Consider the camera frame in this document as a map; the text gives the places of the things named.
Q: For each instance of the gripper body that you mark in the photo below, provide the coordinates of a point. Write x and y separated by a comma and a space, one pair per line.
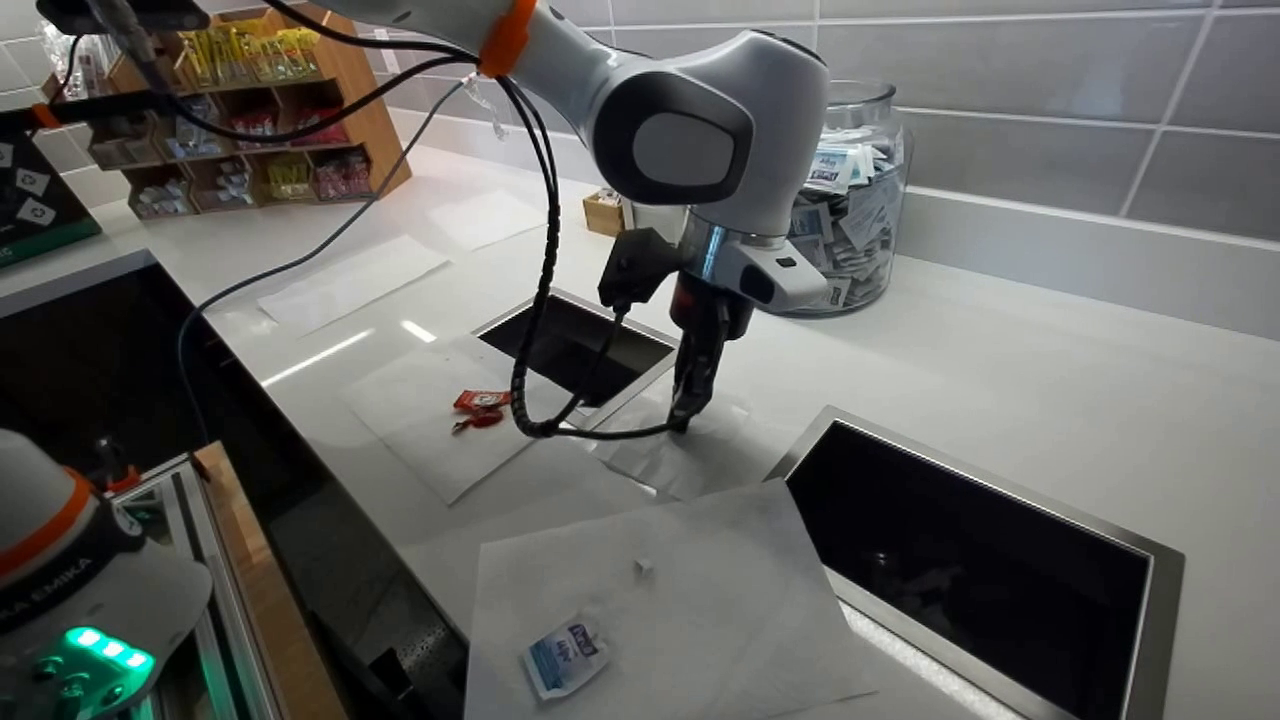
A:
712, 310

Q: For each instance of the dark recycling sign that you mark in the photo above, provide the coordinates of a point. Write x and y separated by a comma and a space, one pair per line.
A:
35, 205

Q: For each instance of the small white crumb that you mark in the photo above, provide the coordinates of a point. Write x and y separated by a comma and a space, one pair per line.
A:
643, 567

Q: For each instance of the heap of red packets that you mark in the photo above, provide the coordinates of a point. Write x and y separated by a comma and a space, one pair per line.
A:
255, 125

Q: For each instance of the heap of pink packets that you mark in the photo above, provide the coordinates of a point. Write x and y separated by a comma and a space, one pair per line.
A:
343, 175

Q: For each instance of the white and blue sachet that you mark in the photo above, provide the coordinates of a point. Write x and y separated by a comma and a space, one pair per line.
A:
562, 658

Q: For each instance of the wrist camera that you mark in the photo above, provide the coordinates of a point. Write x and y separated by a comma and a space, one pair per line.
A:
635, 265

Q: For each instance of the row of yellow packets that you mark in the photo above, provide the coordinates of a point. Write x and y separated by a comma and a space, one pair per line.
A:
245, 55

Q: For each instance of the wooden condiment organizer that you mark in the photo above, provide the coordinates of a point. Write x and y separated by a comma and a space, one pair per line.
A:
370, 120

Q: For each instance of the red sauce packet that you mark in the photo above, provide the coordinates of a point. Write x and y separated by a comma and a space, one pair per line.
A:
478, 421
480, 400

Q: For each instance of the small wooden box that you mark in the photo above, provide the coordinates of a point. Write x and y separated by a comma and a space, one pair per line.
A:
603, 212

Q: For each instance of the heap of white sachets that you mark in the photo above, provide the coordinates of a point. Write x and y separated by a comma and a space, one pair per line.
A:
850, 215

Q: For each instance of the steel-rimmed counter opening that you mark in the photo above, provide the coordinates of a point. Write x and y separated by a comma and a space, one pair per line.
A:
575, 345
980, 590

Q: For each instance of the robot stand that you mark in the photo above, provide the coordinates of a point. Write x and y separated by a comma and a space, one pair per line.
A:
250, 590

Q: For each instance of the glass jar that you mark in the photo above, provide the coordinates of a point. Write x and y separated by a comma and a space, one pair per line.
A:
880, 200

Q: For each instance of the camera on mount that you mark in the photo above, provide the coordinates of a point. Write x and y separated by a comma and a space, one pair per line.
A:
120, 14

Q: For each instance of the white paper napkin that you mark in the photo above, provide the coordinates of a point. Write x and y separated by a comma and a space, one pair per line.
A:
690, 620
420, 420
350, 283
720, 455

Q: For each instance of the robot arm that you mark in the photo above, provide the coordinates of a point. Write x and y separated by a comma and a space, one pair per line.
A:
690, 120

